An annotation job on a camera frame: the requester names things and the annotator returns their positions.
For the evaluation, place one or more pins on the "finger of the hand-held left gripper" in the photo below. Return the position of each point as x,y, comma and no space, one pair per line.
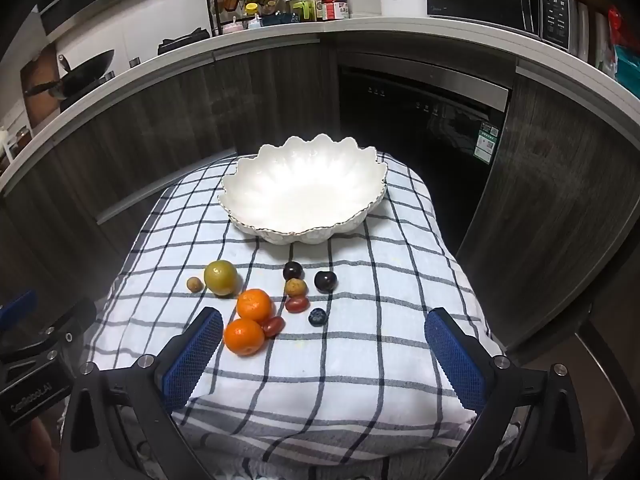
17,305
70,320

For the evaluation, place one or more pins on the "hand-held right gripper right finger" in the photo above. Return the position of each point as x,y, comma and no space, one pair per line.
457,365

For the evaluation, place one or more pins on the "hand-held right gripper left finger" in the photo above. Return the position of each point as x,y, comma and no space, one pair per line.
192,360

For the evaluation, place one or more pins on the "small orange mandarin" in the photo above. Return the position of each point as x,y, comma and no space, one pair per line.
255,305
244,336

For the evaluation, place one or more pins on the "brown longan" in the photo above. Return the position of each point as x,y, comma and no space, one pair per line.
296,288
194,284

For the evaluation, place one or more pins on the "green round fruit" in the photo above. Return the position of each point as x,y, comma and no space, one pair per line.
220,277

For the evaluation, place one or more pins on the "red grape tomato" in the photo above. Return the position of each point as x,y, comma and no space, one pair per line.
274,326
297,304

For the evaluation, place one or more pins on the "blueberry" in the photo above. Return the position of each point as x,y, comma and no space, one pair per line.
317,317

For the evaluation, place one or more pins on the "dark red cherry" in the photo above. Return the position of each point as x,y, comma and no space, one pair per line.
292,270
325,281

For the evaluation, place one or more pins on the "white scalloped ceramic bowl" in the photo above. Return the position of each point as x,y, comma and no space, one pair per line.
300,190

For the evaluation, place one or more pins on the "white checkered cloth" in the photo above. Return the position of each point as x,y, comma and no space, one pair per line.
350,360

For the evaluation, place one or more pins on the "wooden cutting board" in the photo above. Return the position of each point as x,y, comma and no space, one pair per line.
37,110

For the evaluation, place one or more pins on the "dark wood kitchen cabinets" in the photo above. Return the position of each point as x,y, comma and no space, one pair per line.
175,120

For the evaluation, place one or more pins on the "black wok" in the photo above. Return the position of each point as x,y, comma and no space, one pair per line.
85,67

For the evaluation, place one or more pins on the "black pouch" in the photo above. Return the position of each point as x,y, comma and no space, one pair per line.
182,42

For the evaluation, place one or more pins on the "teal packaging bag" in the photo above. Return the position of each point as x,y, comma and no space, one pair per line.
627,70

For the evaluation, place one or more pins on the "white kitchen countertop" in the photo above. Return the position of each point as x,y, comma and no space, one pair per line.
400,27

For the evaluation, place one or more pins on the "white rice cooker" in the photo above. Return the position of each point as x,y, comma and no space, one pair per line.
402,0

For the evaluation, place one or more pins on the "red packaging bag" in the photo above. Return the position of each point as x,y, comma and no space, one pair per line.
616,27

